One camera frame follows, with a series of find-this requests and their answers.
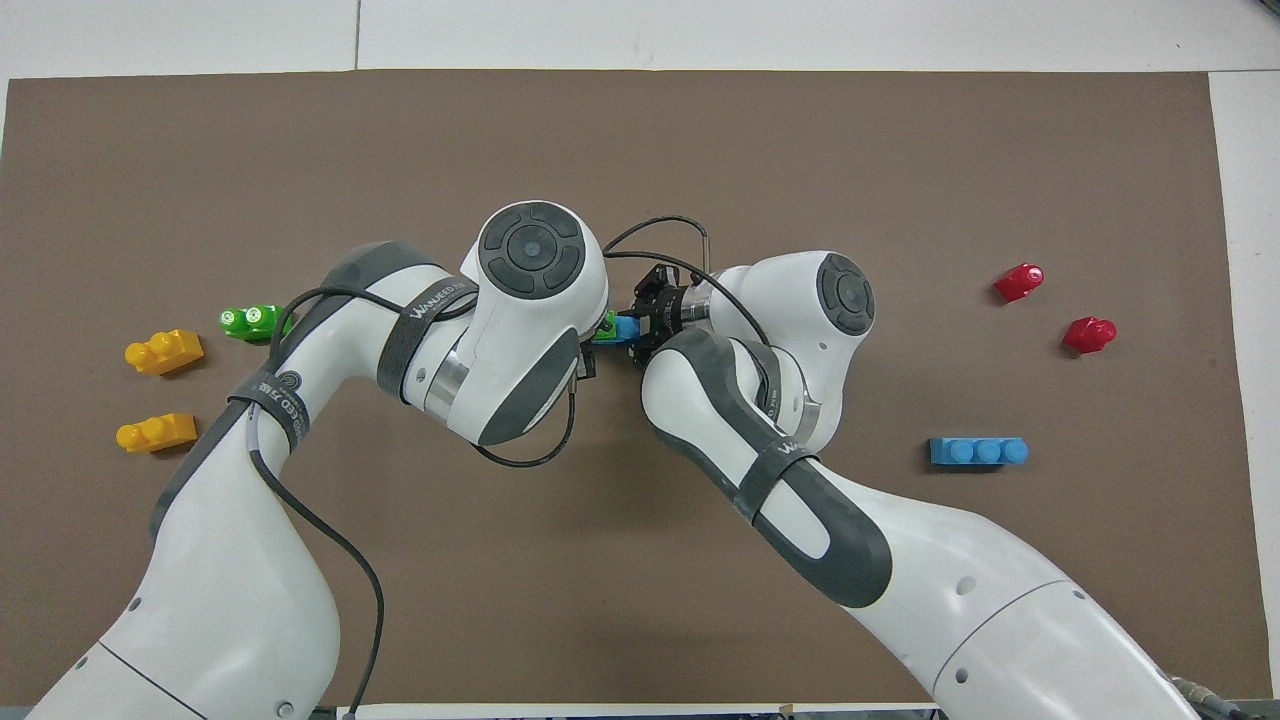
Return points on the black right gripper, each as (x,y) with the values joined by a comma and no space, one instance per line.
(668,300)

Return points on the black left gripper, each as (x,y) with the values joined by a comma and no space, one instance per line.
(588,362)

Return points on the blue three-stud block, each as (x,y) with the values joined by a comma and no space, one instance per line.
(978,452)
(627,328)

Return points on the plain green two-stud block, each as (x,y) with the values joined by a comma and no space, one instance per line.
(606,328)

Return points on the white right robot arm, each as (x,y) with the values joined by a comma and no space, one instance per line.
(950,590)

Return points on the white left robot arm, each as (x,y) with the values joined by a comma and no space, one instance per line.
(250,560)

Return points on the red single-stud block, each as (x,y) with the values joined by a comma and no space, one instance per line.
(1088,334)
(1018,283)

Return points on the green block with white-printed studs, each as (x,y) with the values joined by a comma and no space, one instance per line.
(250,322)

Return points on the yellow two-stud block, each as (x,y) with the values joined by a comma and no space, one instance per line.
(158,433)
(162,352)

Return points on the brown table mat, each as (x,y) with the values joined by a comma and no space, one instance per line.
(640,130)

